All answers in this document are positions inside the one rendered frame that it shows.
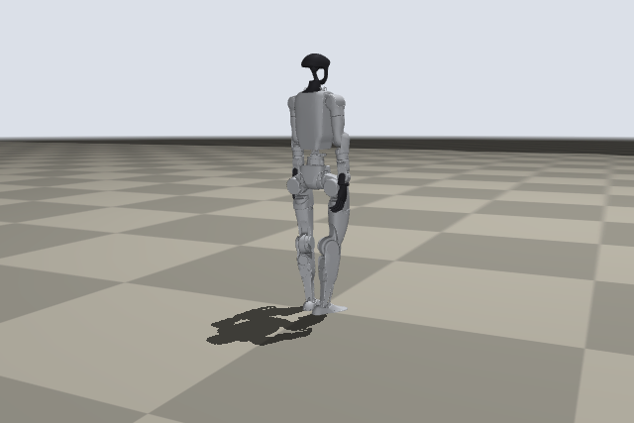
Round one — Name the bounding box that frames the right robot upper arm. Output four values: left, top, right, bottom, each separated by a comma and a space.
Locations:
325, 93, 346, 147

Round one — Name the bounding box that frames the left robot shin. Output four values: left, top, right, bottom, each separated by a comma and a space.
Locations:
295, 236, 315, 302

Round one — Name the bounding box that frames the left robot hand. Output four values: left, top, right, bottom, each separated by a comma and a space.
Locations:
292, 168, 298, 199

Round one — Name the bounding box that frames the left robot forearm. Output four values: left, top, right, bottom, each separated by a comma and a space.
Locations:
291, 139, 305, 174

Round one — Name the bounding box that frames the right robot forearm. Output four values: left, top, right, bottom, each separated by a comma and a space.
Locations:
335, 133, 351, 183

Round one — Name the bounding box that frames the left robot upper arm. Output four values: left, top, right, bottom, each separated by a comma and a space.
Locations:
287, 95, 299, 143

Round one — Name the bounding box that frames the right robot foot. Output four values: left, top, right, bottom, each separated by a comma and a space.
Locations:
312, 302, 348, 315

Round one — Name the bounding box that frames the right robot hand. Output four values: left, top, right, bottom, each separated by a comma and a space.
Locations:
329, 173, 350, 212

